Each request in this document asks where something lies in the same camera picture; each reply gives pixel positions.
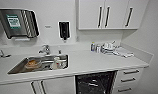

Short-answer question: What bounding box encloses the stainless steel dishwasher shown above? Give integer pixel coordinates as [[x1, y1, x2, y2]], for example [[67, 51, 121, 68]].
[[74, 70, 118, 94]]

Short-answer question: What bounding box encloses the blue and white bottle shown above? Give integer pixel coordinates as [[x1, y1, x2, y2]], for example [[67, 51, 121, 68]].
[[90, 41, 97, 53]]

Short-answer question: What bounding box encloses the small white bottle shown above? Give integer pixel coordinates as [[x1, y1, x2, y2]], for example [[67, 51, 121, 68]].
[[95, 43, 101, 54]]

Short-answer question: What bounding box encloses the small chrome sink pump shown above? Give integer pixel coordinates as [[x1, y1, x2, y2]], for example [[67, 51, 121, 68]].
[[57, 49, 63, 55]]

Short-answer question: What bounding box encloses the white plate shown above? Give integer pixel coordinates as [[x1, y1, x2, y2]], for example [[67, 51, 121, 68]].
[[49, 59, 68, 71]]

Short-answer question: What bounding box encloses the white cup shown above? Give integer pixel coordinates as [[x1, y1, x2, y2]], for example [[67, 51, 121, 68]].
[[53, 56, 62, 70]]

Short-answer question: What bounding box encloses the stack of white dishes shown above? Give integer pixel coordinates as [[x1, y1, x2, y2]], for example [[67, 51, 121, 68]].
[[100, 40, 118, 56]]

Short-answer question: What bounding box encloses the chrome sink faucet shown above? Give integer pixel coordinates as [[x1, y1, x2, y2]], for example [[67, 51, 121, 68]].
[[38, 44, 51, 56]]

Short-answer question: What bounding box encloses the white under-sink cabinet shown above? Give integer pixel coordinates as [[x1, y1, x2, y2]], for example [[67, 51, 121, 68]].
[[0, 76, 76, 94]]

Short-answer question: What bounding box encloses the clear container with orange food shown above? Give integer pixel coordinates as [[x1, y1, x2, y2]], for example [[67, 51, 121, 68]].
[[24, 59, 41, 71]]

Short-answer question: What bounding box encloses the narrow white drawer unit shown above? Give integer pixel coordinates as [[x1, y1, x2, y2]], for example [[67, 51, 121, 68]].
[[112, 67, 145, 94]]

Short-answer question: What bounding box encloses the stainless steel sink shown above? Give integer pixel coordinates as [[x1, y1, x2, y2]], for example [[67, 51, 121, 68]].
[[7, 54, 70, 76]]

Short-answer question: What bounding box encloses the steel paper towel dispenser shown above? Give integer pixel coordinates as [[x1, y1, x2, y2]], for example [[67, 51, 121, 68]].
[[0, 8, 40, 40]]

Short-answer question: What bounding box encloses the black wall soap dispenser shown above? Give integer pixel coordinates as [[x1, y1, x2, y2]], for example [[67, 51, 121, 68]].
[[58, 20, 71, 42]]

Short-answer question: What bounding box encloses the small wall label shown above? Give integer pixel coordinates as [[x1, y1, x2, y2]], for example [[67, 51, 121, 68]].
[[44, 25, 52, 29]]

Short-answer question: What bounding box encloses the white three-door wall cabinet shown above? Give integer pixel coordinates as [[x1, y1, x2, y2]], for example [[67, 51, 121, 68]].
[[78, 0, 150, 31]]

